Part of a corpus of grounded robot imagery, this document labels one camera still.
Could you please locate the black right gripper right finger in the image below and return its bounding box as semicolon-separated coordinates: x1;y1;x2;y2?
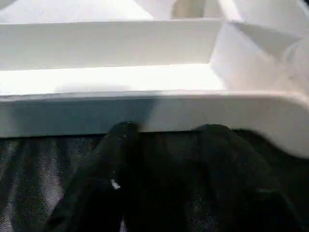
199;124;302;232

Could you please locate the white plastic table top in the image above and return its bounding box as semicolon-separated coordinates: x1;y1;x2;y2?
0;0;309;160

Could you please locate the black plastic mat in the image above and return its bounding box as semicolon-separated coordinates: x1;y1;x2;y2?
0;130;309;232

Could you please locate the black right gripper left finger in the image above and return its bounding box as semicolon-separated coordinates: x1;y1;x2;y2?
48;122;143;232

